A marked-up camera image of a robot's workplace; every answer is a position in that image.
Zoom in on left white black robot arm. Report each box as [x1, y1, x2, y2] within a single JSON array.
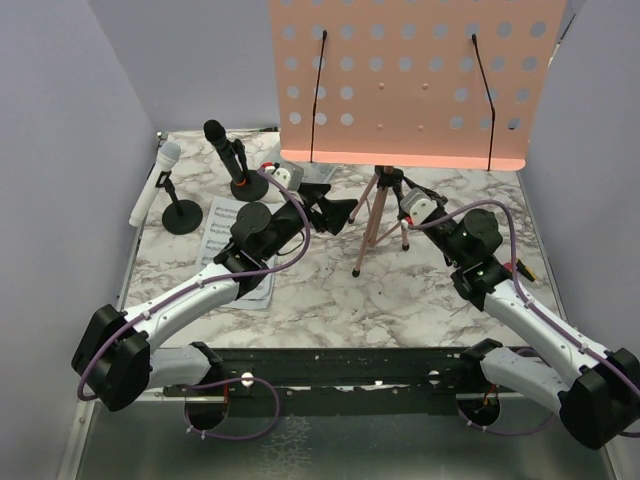
[[71, 183, 358, 412]]

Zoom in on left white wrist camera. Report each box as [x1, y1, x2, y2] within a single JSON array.
[[261, 161, 304, 192]]

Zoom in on clear plastic organizer box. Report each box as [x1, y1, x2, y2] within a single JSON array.
[[261, 144, 337, 184]]

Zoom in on thin metal rod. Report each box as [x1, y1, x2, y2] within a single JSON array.
[[450, 305, 467, 317]]

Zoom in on black mounting rail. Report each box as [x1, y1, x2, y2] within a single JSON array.
[[163, 348, 491, 417]]

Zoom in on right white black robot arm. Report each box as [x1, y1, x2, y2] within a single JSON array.
[[400, 187, 639, 450]]

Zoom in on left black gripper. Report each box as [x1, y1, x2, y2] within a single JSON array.
[[260, 183, 357, 261]]

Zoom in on black microphone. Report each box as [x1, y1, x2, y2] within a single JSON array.
[[203, 119, 247, 186]]

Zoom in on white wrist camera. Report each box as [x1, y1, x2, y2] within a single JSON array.
[[261, 161, 304, 192], [400, 188, 437, 225]]

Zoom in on red yellow screwdriver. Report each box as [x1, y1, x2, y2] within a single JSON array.
[[504, 259, 537, 283]]

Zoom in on black round mic stand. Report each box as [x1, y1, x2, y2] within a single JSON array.
[[157, 172, 203, 235]]

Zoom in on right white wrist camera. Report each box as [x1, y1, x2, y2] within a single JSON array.
[[400, 188, 437, 225]]

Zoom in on white microphone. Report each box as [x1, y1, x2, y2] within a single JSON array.
[[129, 141, 181, 227]]

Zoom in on sheet music page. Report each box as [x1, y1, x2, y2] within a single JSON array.
[[233, 273, 274, 310], [196, 196, 245, 310]]

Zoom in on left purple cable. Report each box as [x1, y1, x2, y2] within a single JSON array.
[[77, 167, 312, 442]]

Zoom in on pink music stand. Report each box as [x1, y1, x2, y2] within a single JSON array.
[[267, 0, 569, 279]]

